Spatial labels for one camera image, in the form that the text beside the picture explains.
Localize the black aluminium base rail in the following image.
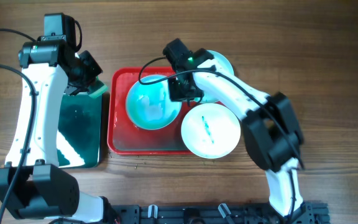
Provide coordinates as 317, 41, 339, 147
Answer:
113, 202, 331, 224

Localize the red plastic tray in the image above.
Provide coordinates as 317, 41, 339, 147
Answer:
107, 67, 194, 156

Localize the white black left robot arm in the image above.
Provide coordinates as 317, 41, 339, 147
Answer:
0, 40, 119, 223

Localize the green scrubbing sponge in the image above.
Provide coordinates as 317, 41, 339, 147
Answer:
88, 79, 108, 98

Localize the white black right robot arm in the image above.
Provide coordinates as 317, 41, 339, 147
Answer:
163, 47, 304, 222

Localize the white plate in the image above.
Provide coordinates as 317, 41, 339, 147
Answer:
181, 103, 241, 159
126, 74, 182, 130
193, 50, 234, 103

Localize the dark green water tray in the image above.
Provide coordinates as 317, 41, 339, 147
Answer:
57, 94, 103, 169

